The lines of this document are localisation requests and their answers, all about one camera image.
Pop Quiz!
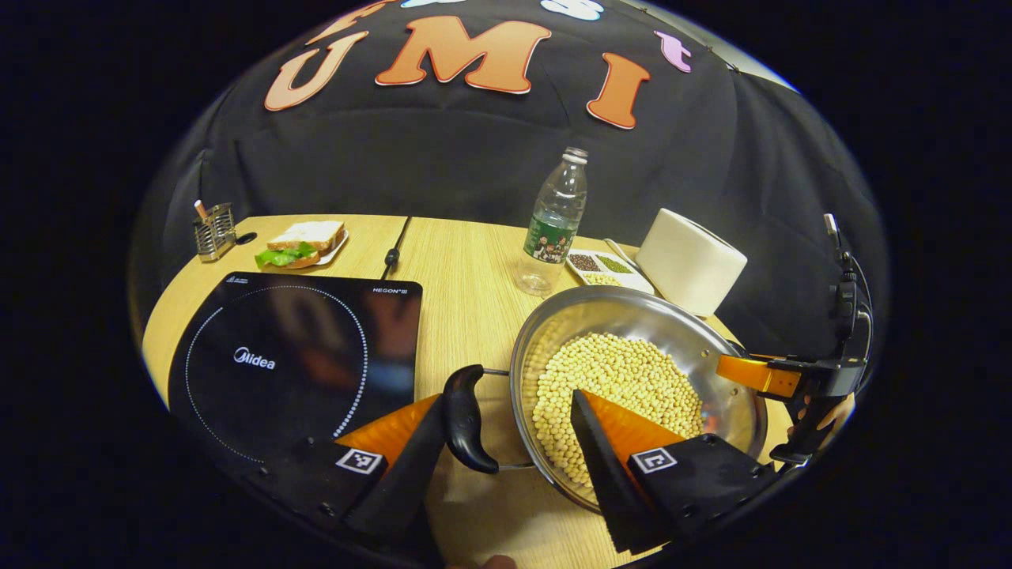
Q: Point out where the pile of yellow soybeans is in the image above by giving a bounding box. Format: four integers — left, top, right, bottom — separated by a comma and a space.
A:
531, 332, 704, 487

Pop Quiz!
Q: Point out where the black induction cooktop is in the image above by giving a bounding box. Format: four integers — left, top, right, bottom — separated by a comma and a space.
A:
168, 272, 424, 475

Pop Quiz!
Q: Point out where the steel pot with black handle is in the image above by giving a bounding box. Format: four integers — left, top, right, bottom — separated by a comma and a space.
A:
441, 285, 769, 513

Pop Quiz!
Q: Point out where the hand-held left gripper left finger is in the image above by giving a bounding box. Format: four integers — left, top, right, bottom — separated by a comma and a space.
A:
237, 393, 451, 563

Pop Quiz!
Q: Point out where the white divided dish of beans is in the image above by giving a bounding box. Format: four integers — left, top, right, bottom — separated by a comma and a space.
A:
566, 239, 655, 295

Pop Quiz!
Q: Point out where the clear plastic water bottle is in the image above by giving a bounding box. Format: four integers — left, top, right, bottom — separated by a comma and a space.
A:
515, 147, 589, 297

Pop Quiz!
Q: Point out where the black power cable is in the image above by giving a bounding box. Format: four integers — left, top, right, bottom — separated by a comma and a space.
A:
381, 215, 413, 279

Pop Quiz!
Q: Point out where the sandwich on white plate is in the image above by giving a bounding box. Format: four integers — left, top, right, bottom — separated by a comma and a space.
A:
255, 220, 349, 270

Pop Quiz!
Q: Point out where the metal wire holder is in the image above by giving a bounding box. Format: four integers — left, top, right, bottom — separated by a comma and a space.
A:
193, 200, 238, 263

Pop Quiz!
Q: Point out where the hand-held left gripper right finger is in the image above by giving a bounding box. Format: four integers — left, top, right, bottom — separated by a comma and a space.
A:
571, 389, 780, 554

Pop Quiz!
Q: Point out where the black backdrop cloth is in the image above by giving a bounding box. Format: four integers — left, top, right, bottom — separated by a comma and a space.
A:
130, 0, 890, 380

